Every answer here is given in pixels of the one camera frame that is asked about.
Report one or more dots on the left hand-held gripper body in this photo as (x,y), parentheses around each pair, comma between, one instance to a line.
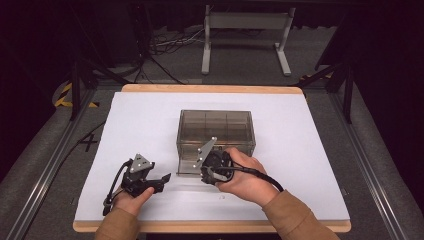
(136,173)

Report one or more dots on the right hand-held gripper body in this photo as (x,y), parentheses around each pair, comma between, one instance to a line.
(213,163)

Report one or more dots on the smoky transparent plastic drawer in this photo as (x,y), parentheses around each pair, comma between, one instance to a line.
(186,147)
(188,165)
(186,152)

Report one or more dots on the smoky transparent drawer box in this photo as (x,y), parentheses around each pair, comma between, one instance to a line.
(215,126)

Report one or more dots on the person's left hand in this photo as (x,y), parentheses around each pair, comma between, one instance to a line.
(131,201)

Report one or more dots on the person's right hand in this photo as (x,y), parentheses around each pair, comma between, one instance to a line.
(246,181)

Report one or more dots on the white table sheet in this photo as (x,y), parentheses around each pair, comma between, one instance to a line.
(133,133)

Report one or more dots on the black tripod stand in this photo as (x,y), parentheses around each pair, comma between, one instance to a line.
(348,90)
(76,86)

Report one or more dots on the yellow black hazard tape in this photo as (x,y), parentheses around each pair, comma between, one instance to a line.
(65,95)

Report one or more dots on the white metal stand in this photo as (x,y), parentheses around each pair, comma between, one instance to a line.
(248,20)

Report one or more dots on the aluminium floor rail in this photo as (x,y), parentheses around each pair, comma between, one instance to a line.
(366,173)
(50,166)

